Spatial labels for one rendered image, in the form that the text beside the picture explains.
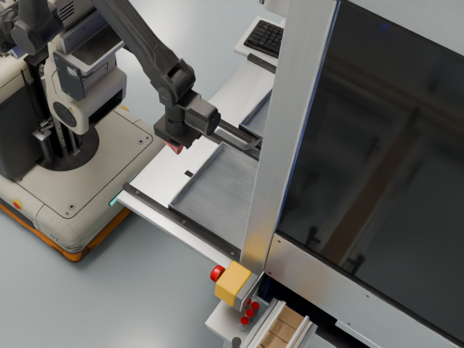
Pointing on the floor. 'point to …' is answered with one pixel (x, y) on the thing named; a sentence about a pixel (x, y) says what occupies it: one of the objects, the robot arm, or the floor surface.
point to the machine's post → (286, 123)
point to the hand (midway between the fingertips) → (178, 150)
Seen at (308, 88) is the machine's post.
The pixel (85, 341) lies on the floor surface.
